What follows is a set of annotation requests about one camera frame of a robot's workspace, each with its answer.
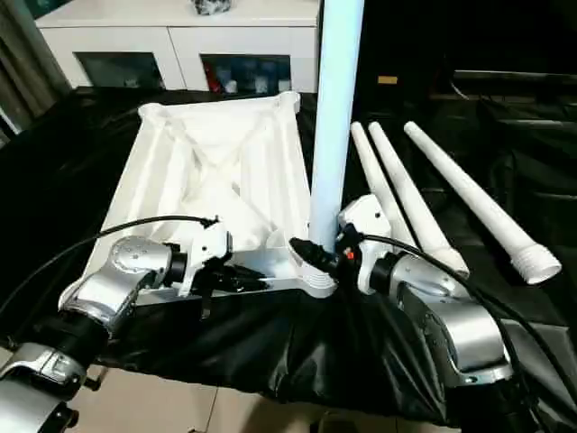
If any white plastic table top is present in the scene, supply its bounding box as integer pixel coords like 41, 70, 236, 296
85, 90, 342, 300

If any white plastic table leg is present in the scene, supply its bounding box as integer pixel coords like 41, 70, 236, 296
402, 121, 563, 286
349, 121, 417, 250
307, 0, 367, 276
367, 121, 471, 278

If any black work mat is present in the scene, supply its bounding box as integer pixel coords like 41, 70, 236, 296
0, 86, 577, 429

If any white glass-door cabinet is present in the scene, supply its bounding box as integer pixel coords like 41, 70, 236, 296
34, 0, 322, 97

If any black side table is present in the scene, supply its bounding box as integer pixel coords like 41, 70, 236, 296
449, 69, 577, 102

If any small grey bundle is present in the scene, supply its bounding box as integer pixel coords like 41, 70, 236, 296
193, 0, 232, 17

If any grey window curtain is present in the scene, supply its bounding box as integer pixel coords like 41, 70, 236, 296
0, 0, 73, 138

